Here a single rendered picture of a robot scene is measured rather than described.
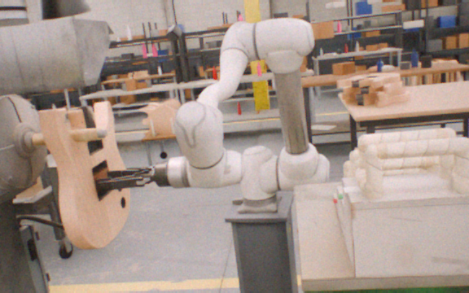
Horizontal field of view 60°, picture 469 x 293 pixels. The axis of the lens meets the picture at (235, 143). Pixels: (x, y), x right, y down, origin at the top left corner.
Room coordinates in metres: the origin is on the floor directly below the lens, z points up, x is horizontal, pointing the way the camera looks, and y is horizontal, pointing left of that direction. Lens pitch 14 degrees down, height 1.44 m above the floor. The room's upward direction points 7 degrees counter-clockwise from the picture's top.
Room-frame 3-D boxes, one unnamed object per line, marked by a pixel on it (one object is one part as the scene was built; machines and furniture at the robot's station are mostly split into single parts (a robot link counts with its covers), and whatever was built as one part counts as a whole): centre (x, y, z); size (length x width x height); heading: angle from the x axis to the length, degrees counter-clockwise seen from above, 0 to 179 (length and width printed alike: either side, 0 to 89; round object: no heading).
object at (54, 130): (1.02, 0.44, 1.28); 0.07 x 0.04 x 0.10; 172
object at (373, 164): (0.77, -0.27, 1.15); 0.03 x 0.03 x 0.09
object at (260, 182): (1.74, -0.09, 0.87); 0.18 x 0.16 x 0.22; 74
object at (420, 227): (0.81, -0.36, 1.02); 0.27 x 0.15 x 0.17; 82
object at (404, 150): (0.76, -0.35, 1.20); 0.20 x 0.03 x 0.03; 81
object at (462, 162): (0.75, -0.43, 1.15); 0.03 x 0.03 x 0.09
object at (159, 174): (1.12, 0.24, 1.10); 0.09 x 0.08 x 0.07; 82
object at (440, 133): (0.84, -0.36, 1.20); 0.20 x 0.03 x 0.03; 81
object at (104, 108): (1.27, 0.41, 1.26); 0.07 x 0.04 x 0.09; 172
